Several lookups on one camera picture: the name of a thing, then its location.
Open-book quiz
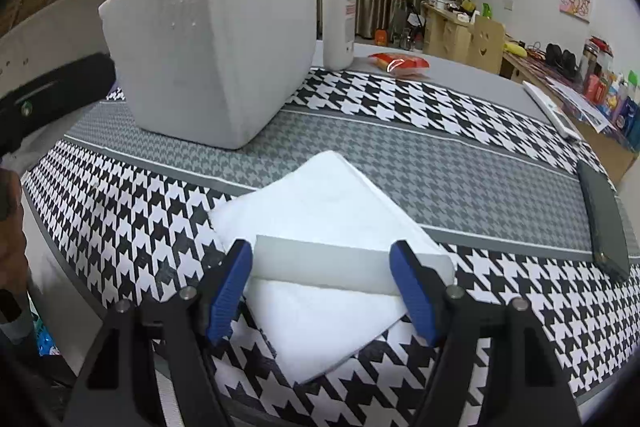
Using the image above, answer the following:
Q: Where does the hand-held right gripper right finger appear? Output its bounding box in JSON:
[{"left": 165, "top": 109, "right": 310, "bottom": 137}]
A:
[{"left": 390, "top": 239, "right": 583, "bottom": 427}]

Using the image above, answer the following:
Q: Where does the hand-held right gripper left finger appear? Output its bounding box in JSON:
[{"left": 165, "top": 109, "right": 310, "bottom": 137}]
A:
[{"left": 62, "top": 238, "right": 254, "bottom": 427}]

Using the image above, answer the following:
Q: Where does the white foam block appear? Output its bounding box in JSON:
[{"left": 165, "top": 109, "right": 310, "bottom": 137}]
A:
[{"left": 245, "top": 234, "right": 456, "bottom": 298}]

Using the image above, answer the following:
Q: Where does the white towel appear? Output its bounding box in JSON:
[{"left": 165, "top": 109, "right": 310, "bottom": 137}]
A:
[{"left": 207, "top": 150, "right": 454, "bottom": 386}]

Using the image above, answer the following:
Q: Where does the white foam box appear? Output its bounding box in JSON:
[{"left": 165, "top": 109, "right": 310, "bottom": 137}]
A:
[{"left": 98, "top": 0, "right": 319, "bottom": 152}]

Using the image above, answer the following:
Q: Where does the person's left hand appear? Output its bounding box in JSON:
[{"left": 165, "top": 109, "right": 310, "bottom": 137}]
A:
[{"left": 0, "top": 167, "right": 32, "bottom": 295}]

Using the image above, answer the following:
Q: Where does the houndstooth tablecloth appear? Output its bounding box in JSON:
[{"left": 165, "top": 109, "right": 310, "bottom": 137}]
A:
[{"left": 20, "top": 56, "right": 640, "bottom": 427}]

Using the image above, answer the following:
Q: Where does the black smartphone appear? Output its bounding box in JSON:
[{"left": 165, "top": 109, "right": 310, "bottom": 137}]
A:
[{"left": 576, "top": 159, "right": 631, "bottom": 283}]

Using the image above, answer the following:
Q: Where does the white remote control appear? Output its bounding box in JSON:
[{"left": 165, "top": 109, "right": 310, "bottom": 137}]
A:
[{"left": 522, "top": 81, "right": 584, "bottom": 143}]

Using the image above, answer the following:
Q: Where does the red snack packet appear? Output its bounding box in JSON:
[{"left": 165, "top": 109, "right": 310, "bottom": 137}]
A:
[{"left": 367, "top": 52, "right": 431, "bottom": 78}]

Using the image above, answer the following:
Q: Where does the white paper sheet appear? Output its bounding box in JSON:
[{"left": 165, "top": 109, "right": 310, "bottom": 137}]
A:
[{"left": 547, "top": 79, "right": 614, "bottom": 132}]

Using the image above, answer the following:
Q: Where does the wooden desk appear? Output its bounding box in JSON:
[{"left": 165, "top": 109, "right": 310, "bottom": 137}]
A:
[{"left": 420, "top": 0, "right": 640, "bottom": 188}]

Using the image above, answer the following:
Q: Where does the wooden smiley face chair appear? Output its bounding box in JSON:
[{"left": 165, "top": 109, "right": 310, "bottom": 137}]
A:
[{"left": 467, "top": 14, "right": 506, "bottom": 76}]

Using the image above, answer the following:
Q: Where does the black bag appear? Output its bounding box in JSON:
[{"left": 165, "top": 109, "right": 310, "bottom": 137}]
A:
[{"left": 545, "top": 43, "right": 581, "bottom": 80}]

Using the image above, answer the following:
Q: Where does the white red pump bottle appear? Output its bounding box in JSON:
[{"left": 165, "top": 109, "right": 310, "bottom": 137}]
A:
[{"left": 315, "top": 0, "right": 358, "bottom": 72}]

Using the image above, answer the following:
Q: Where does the steel thermos bottle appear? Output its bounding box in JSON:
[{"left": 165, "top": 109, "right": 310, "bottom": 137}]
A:
[{"left": 580, "top": 42, "right": 599, "bottom": 83}]

